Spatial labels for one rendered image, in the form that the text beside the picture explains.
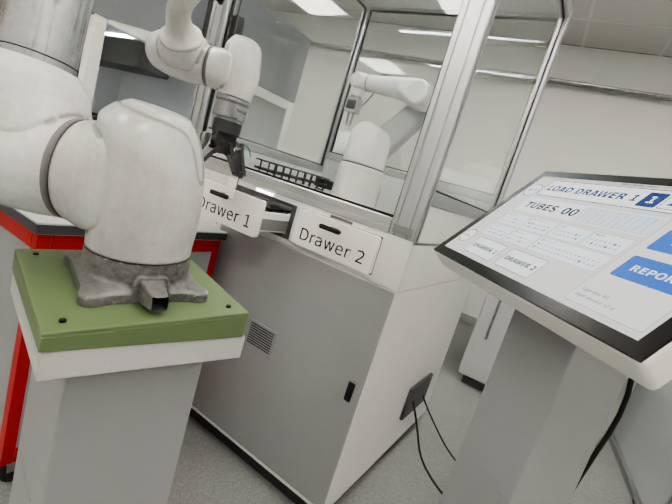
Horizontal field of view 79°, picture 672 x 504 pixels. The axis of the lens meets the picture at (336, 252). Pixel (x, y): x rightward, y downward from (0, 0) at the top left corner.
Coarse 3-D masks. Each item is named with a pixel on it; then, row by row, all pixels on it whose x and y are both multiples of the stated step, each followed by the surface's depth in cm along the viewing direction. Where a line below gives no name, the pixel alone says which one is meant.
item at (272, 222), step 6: (264, 216) 121; (270, 216) 123; (276, 216) 126; (282, 216) 128; (288, 216) 130; (264, 222) 122; (270, 222) 124; (276, 222) 126; (282, 222) 128; (288, 222) 131; (264, 228) 122; (270, 228) 125; (276, 228) 127; (282, 228) 130
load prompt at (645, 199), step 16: (544, 192) 83; (560, 192) 80; (576, 192) 76; (592, 192) 73; (608, 192) 70; (624, 192) 68; (640, 192) 65; (656, 192) 63; (640, 208) 62; (656, 208) 60
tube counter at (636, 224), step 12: (576, 204) 73; (564, 216) 72; (576, 216) 70; (588, 216) 68; (600, 216) 66; (612, 216) 64; (624, 216) 62; (636, 216) 61; (648, 216) 59; (612, 228) 62; (624, 228) 60; (636, 228) 59; (648, 228) 57
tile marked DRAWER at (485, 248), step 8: (480, 240) 82; (488, 240) 80; (464, 248) 83; (472, 248) 81; (480, 248) 79; (488, 248) 78; (496, 248) 76; (504, 248) 74; (480, 256) 77; (488, 256) 75
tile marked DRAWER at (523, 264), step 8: (504, 256) 72; (512, 256) 71; (520, 256) 69; (528, 256) 68; (536, 256) 67; (496, 264) 71; (504, 264) 70; (512, 264) 69; (520, 264) 67; (528, 264) 66; (536, 264) 65; (544, 264) 64; (512, 272) 67; (520, 272) 66; (528, 272) 64
